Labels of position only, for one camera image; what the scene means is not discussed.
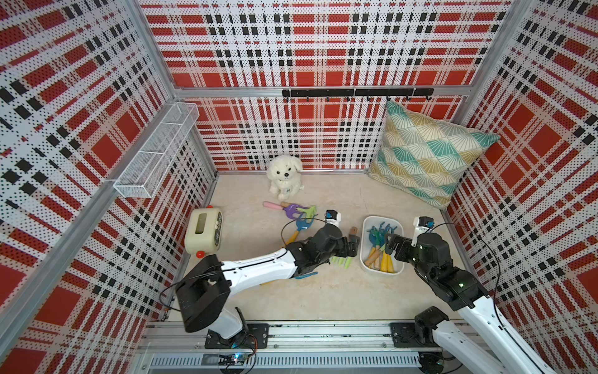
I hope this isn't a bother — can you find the light green fork wooden handle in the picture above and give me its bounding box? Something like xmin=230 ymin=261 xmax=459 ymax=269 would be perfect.
xmin=331 ymin=227 xmax=361 ymax=269

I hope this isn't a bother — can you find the dark green rake wooden handle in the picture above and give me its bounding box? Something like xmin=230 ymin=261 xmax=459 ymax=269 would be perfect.
xmin=364 ymin=226 xmax=378 ymax=267

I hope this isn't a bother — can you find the white plastic storage box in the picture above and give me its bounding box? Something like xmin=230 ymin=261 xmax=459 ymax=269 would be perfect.
xmin=358 ymin=215 xmax=405 ymax=277

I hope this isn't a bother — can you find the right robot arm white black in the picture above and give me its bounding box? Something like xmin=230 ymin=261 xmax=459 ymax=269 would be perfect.
xmin=386 ymin=232 xmax=555 ymax=373

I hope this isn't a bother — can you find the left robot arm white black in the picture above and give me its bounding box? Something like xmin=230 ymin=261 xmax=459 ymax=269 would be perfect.
xmin=175 ymin=224 xmax=361 ymax=339

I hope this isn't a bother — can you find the light green rake near purple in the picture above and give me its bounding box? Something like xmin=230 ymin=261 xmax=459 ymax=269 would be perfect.
xmin=297 ymin=206 xmax=317 ymax=223

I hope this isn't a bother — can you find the white plush dog toy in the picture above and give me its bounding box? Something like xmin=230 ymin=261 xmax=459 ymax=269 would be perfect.
xmin=266 ymin=155 xmax=304 ymax=201

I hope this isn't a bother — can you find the teal yellow patterned pillow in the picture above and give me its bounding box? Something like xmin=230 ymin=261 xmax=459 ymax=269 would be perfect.
xmin=368 ymin=101 xmax=501 ymax=210

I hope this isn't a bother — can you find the cream retro toaster toy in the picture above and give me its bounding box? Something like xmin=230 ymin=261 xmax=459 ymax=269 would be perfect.
xmin=185 ymin=206 xmax=224 ymax=260

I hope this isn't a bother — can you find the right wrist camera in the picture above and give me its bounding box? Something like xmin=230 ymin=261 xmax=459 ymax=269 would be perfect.
xmin=411 ymin=216 xmax=434 ymax=246

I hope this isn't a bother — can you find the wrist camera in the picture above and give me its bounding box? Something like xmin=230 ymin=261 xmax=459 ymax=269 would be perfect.
xmin=325 ymin=210 xmax=342 ymax=228
xmin=411 ymin=216 xmax=434 ymax=246

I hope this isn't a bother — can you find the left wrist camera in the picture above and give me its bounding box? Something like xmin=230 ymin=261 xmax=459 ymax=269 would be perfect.
xmin=325 ymin=210 xmax=342 ymax=228

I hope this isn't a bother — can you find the purple rake pink handle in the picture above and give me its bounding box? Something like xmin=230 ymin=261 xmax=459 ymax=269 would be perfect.
xmin=263 ymin=201 xmax=307 ymax=220

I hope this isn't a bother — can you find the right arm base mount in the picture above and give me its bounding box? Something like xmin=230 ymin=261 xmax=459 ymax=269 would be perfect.
xmin=389 ymin=306 xmax=449 ymax=348

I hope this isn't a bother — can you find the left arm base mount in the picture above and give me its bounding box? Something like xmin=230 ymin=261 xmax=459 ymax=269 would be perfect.
xmin=204 ymin=307 xmax=270 ymax=350

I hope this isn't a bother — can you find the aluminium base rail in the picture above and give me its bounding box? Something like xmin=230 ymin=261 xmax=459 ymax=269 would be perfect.
xmin=135 ymin=319 xmax=529 ymax=370

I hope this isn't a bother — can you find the black wall hook rail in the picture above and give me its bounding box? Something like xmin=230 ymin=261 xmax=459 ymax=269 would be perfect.
xmin=282 ymin=88 xmax=434 ymax=99

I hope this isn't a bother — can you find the white wire mesh shelf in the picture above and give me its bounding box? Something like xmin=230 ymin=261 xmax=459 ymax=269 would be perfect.
xmin=114 ymin=102 xmax=199 ymax=199

